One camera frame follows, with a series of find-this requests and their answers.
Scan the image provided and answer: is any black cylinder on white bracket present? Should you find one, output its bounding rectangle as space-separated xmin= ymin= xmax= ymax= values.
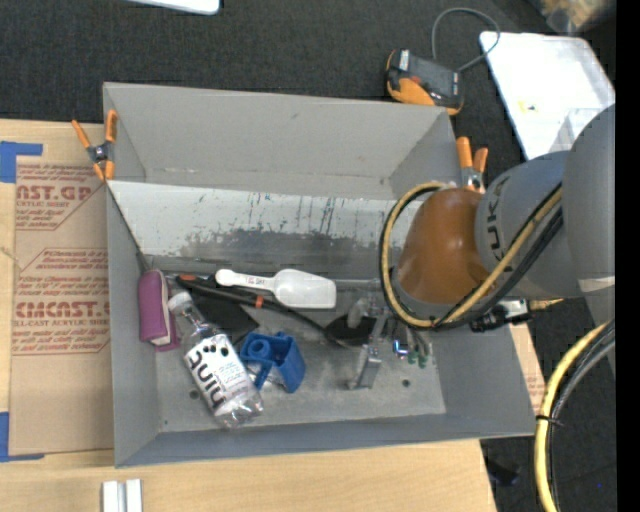
xmin=468 ymin=298 xmax=532 ymax=335

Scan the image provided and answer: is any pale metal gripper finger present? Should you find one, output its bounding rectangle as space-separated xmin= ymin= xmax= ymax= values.
xmin=348 ymin=343 xmax=383 ymax=391
xmin=346 ymin=298 xmax=374 ymax=329

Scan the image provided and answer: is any black flat cloth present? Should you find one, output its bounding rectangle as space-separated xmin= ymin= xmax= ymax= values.
xmin=188 ymin=282 xmax=261 ymax=347

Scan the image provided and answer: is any black long-handled spoon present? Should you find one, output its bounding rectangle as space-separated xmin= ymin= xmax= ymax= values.
xmin=175 ymin=273 xmax=377 ymax=348

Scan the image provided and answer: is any blue plastic block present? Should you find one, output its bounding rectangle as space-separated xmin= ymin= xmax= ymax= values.
xmin=239 ymin=331 xmax=307 ymax=394

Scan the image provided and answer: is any purple and white sponge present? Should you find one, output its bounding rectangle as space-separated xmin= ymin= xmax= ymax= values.
xmin=138 ymin=269 xmax=182 ymax=353

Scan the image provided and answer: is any clear plastic bottle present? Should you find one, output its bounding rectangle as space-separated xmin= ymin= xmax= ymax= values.
xmin=167 ymin=291 xmax=265 ymax=430

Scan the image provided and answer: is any brown cardboard board red print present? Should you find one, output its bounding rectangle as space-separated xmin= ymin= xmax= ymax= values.
xmin=0 ymin=118 xmax=117 ymax=462

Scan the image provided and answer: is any grey metal bin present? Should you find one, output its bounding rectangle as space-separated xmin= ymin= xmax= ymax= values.
xmin=102 ymin=82 xmax=539 ymax=469

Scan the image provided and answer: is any white plastic measuring scoop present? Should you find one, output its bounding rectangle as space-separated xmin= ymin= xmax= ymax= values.
xmin=214 ymin=267 xmax=338 ymax=310

